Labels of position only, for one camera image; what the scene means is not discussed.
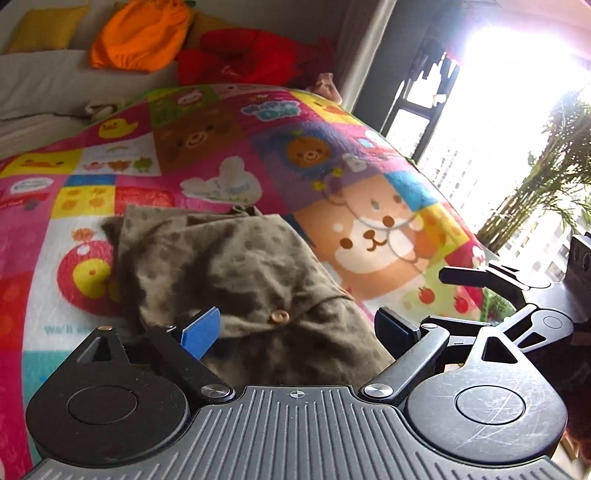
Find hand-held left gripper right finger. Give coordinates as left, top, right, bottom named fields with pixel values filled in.
left=362, top=308, right=534, bottom=407

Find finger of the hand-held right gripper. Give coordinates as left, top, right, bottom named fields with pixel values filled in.
left=450, top=302, right=575, bottom=352
left=438, top=264, right=550, bottom=292

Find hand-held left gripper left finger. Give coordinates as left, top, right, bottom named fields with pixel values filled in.
left=74, top=306, right=235, bottom=404

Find brown corduroy garment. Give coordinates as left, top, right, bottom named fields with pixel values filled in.
left=102, top=204, right=398, bottom=388

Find person's right forearm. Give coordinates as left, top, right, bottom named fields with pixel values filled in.
left=560, top=330, right=591, bottom=457

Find hanging dark clothes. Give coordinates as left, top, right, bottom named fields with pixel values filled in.
left=416, top=37, right=462, bottom=93

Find tall green palm plant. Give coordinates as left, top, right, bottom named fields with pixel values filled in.
left=475, top=88, right=591, bottom=259

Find colourful printed blanket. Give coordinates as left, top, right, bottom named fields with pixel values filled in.
left=0, top=84, right=513, bottom=480

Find small pink plush toy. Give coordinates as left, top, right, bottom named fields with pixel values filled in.
left=308, top=71, right=343, bottom=104

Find grey curtain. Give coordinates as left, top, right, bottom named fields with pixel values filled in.
left=342, top=0, right=400, bottom=125

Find small white device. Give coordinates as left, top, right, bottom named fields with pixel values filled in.
left=85, top=102, right=118, bottom=121

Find red plush garment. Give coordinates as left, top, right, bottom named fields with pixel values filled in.
left=178, top=28, right=338, bottom=88

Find sofa with white cover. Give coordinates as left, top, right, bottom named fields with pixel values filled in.
left=0, top=0, right=352, bottom=160

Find orange cloth bag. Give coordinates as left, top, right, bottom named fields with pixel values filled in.
left=89, top=0, right=195, bottom=73

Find mustard cushion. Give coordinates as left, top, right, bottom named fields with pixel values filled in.
left=185, top=11, right=237, bottom=51

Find yellow cushion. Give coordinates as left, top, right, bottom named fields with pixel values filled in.
left=4, top=4, right=90, bottom=54

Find black window frame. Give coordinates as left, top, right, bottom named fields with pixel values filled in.
left=383, top=28, right=462, bottom=162

